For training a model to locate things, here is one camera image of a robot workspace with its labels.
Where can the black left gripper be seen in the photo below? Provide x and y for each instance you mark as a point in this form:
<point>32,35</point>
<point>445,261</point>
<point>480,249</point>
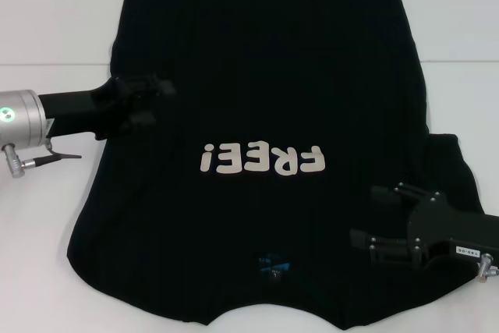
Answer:
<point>85,114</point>

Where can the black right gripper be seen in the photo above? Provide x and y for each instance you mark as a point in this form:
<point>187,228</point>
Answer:
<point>436,231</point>

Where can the black shirt with FREE print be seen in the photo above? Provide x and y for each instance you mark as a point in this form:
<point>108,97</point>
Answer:
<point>253,56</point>

